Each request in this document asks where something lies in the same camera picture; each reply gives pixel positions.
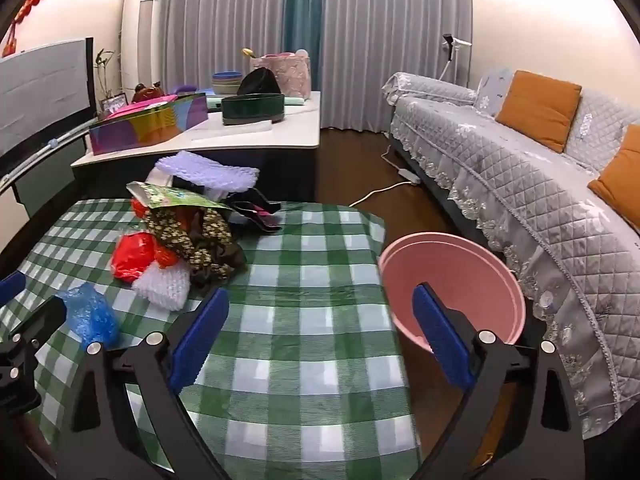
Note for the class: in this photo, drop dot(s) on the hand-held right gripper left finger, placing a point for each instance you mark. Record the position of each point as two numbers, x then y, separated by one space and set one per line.
200 330

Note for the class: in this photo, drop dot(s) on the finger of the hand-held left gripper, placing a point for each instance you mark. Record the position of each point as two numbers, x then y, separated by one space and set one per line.
11 287
47 317

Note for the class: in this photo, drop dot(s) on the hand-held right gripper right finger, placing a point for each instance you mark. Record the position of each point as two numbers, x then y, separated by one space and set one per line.
440 335

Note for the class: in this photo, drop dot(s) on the blue plastic bag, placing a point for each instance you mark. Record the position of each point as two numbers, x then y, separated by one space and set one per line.
92 315

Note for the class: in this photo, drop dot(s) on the pink plastic bin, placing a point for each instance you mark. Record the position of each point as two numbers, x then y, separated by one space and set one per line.
450 270

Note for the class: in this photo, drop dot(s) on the dark floral cloth bag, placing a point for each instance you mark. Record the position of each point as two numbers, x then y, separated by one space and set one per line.
215 245

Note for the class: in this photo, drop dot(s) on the red plastic bag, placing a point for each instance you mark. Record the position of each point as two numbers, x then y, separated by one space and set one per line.
132 255

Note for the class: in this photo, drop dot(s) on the green patterned paper bag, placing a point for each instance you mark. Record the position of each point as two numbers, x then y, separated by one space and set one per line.
175 197

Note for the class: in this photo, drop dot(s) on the white paper bag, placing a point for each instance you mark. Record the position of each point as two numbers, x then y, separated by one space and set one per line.
159 178

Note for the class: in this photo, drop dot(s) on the purple foam net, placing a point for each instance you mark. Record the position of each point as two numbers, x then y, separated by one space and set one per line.
210 170

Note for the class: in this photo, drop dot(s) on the green checked tablecloth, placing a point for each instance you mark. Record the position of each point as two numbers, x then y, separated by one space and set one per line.
300 310

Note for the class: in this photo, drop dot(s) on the white pole with blue ball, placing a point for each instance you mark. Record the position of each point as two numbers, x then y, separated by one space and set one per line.
50 146

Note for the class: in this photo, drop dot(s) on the sofa with grey quilted cover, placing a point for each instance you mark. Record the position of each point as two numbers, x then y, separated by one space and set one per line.
525 200

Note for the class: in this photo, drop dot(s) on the covered television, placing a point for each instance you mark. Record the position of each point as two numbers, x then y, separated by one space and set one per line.
40 90

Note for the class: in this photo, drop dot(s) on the colourful tin box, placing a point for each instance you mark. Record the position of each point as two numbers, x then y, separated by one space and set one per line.
145 127

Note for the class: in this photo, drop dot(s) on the white top coffee table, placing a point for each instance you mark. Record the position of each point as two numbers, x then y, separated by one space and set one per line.
295 130

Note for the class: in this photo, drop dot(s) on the dark green oval basin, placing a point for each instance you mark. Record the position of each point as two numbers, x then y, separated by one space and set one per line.
252 109

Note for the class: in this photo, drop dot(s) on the orange cushion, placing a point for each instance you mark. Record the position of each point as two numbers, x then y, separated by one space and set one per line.
622 185
540 110

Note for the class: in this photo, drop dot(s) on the red brown teapot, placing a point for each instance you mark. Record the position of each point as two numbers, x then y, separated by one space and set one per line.
146 92

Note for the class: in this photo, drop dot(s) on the bamboo plant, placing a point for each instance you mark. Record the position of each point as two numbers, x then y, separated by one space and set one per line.
102 67

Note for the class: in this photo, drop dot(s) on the purple plastic item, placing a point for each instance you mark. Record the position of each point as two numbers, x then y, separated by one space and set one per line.
184 89

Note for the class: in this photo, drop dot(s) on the stack of coloured bowls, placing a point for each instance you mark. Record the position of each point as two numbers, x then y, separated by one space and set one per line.
227 82

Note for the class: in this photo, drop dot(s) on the black hat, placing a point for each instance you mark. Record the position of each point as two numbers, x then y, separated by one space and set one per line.
257 82

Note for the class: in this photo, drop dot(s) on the pink quilted basket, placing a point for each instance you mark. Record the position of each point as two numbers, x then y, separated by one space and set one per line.
292 75

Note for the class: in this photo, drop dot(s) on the yellow artificial flower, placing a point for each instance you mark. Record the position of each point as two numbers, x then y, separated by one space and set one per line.
247 53

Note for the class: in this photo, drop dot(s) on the white floor lamp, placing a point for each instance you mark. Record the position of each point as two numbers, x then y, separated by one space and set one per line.
452 50

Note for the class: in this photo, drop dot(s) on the white tower air conditioner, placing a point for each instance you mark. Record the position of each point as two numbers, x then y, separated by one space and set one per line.
142 25

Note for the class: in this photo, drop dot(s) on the grey curtain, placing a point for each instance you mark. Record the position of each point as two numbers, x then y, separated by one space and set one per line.
395 35
225 10

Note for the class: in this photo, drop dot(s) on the teal curtain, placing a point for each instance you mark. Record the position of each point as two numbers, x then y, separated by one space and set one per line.
303 20

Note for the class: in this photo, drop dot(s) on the photo frame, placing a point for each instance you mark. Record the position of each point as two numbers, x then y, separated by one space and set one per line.
113 103

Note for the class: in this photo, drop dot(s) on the red wall decoration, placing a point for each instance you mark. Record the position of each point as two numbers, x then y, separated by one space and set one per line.
30 10

